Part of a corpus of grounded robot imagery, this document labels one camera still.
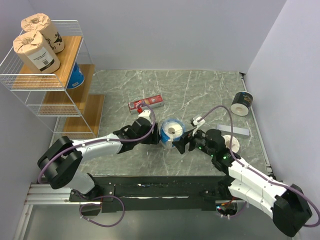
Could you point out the red toothpaste box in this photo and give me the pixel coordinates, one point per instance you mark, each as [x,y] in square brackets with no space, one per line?
[138,106]

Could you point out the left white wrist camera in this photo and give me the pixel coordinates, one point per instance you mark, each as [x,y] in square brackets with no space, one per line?
[145,114]

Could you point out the white wire wooden shelf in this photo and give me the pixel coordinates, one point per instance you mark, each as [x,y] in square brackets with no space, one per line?
[75,113]

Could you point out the blue paper roll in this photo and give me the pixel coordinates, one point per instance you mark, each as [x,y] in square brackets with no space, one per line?
[76,79]
[171,130]

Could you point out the grey flat box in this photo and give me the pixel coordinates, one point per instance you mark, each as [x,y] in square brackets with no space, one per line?
[238,132]

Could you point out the brown roll with label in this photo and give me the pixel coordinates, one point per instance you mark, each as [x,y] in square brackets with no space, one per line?
[35,52]

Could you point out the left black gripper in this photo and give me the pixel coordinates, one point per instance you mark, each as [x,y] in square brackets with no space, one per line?
[154,138]

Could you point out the black paper roll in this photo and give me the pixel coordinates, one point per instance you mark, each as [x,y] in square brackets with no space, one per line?
[232,142]
[241,103]

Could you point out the brown roll with cartoon print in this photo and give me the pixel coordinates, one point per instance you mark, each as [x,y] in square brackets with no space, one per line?
[42,23]

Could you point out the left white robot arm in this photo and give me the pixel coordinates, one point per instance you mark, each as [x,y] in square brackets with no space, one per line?
[60,163]

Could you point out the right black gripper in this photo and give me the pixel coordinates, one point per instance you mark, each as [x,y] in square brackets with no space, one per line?
[181,145]

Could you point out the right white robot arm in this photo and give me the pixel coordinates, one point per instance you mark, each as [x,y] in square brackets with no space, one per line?
[285,205]

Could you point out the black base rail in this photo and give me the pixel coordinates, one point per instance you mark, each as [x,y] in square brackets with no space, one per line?
[151,193]

